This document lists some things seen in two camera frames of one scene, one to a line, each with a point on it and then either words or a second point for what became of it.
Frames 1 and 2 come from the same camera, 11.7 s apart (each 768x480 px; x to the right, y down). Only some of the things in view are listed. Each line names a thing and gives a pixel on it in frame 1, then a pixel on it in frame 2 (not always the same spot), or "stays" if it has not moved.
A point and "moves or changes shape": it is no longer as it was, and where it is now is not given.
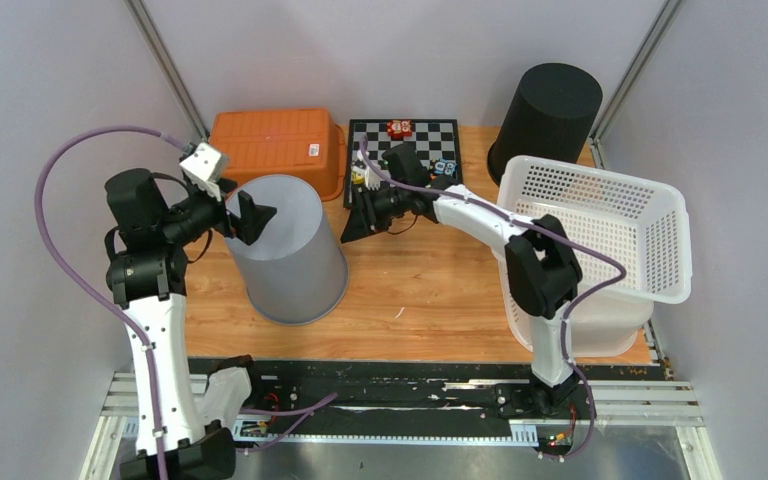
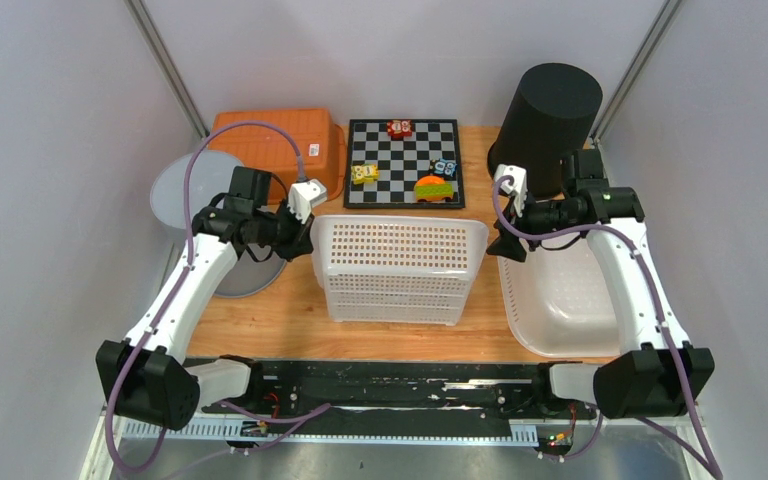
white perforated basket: x=629 y=236 to x=395 y=269
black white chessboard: x=434 y=140 stays
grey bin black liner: x=294 y=272 moves or changes shape
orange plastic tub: x=304 y=143 stays
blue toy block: x=445 y=166 stays
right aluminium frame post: x=662 y=19 stays
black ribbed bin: x=549 y=115 stays
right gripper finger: x=359 y=224 to x=507 y=245
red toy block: x=399 y=128 stays
